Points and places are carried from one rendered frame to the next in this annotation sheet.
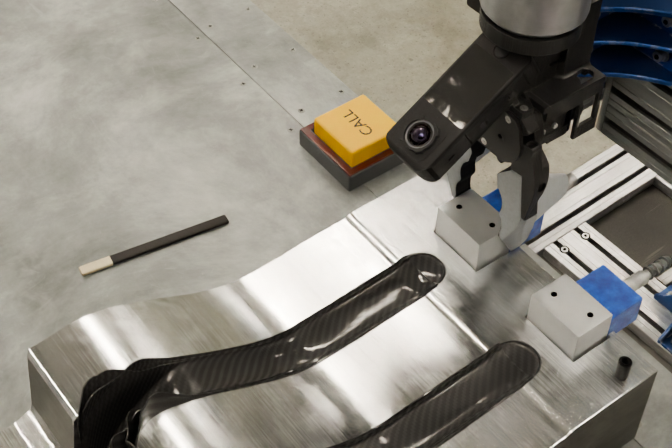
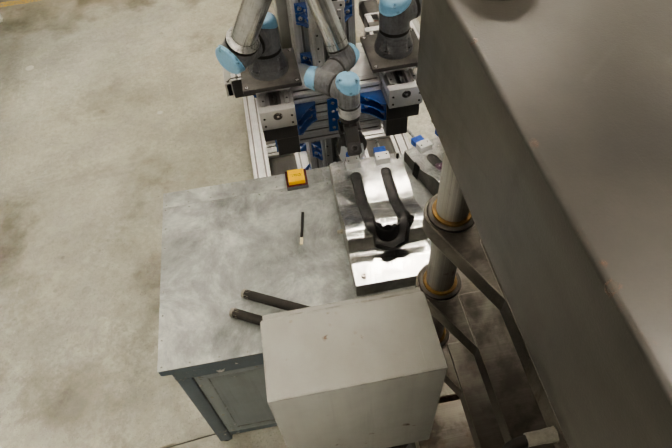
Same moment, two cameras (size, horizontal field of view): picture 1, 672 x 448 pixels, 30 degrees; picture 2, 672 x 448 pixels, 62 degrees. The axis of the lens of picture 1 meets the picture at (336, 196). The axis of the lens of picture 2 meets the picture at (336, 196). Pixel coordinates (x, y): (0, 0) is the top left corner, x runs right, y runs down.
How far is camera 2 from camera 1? 1.29 m
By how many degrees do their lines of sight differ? 38
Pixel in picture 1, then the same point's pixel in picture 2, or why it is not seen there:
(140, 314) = (347, 220)
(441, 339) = (373, 180)
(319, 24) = (122, 213)
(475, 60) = (348, 130)
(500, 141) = not seen: hidden behind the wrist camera
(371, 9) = (127, 196)
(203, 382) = (368, 216)
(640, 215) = (276, 166)
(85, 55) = (224, 223)
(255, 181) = (294, 203)
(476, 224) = (355, 160)
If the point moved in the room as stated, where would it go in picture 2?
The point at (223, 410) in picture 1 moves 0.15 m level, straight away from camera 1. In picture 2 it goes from (378, 214) to (335, 203)
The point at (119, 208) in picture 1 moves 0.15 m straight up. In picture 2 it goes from (285, 231) to (279, 205)
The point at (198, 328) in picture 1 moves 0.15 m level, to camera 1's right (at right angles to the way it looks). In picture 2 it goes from (352, 214) to (372, 183)
